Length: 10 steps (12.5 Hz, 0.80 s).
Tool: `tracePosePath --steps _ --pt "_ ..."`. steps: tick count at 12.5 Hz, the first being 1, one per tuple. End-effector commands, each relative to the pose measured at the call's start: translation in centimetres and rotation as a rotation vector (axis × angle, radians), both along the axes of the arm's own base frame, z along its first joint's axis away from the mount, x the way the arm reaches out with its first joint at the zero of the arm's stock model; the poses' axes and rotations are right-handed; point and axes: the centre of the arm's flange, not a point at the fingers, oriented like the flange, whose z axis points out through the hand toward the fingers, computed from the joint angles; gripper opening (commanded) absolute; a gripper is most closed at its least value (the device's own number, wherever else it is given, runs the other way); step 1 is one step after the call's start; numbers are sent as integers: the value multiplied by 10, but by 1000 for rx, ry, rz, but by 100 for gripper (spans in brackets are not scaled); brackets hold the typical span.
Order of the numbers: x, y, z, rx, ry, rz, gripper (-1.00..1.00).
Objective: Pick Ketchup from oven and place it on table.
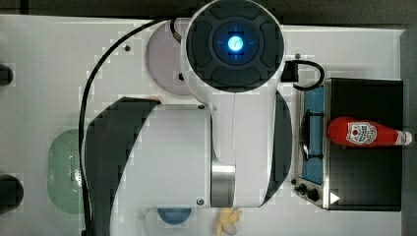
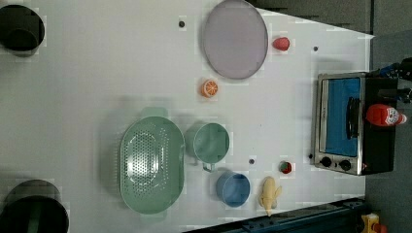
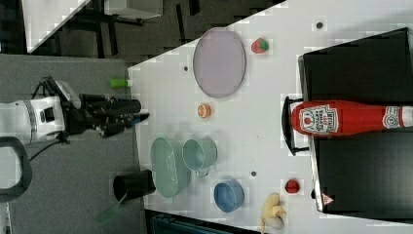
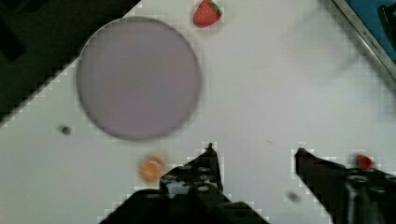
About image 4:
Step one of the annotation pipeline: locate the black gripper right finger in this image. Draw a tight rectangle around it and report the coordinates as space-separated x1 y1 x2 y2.
294 148 396 224

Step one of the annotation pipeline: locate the silver toaster oven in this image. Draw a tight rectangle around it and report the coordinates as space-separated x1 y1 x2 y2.
329 0 396 83

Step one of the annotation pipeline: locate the red toy strawberry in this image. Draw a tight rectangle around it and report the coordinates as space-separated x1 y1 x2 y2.
192 0 222 28

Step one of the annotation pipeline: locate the orange slice toy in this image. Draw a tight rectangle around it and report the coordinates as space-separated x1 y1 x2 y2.
138 156 166 183

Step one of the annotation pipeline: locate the small red toy fruit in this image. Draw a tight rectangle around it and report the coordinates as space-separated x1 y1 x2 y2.
356 155 375 170

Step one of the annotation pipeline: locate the grey round plate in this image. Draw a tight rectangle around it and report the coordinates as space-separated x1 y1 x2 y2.
76 17 202 141

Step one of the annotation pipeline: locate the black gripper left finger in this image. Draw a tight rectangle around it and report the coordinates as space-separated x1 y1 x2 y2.
160 143 223 198

